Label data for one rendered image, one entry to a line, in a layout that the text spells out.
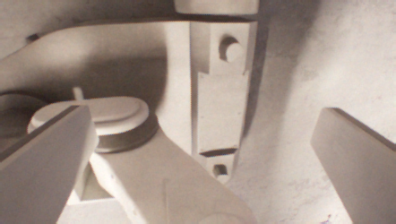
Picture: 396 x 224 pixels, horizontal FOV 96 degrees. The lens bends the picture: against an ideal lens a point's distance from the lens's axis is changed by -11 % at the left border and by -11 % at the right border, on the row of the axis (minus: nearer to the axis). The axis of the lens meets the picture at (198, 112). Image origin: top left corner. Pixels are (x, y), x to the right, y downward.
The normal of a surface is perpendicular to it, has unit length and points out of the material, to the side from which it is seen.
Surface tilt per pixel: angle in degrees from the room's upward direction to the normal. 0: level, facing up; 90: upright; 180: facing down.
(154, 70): 0
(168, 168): 90
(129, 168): 90
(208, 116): 0
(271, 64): 0
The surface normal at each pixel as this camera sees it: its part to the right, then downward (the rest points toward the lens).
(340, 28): 0.18, 0.50
